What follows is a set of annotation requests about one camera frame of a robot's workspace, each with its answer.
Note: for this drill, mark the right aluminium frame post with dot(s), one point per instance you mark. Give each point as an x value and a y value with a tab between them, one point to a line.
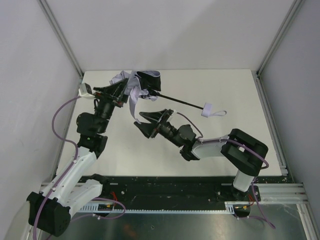
280	34

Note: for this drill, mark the left aluminium frame post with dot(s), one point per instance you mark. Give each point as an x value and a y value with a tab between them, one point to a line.
48	13

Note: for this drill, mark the lavender folding umbrella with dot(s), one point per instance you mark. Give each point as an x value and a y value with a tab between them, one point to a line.
146	84

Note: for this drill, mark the aluminium frame post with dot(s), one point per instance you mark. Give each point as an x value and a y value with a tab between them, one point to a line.
48	13
280	34

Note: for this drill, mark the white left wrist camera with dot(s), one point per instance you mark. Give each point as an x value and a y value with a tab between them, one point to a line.
85	91

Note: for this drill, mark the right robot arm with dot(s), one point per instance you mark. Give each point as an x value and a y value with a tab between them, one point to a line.
245	152

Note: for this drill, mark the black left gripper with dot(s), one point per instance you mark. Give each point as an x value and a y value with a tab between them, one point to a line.
111	96

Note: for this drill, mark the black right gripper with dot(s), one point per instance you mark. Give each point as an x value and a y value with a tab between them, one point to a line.
159	124

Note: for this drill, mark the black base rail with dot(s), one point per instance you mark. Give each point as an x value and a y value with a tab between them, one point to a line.
171	193

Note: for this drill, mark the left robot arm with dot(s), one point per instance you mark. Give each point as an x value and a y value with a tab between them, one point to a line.
52	208

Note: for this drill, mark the grey slotted cable duct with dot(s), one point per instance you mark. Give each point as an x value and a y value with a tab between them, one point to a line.
228	208

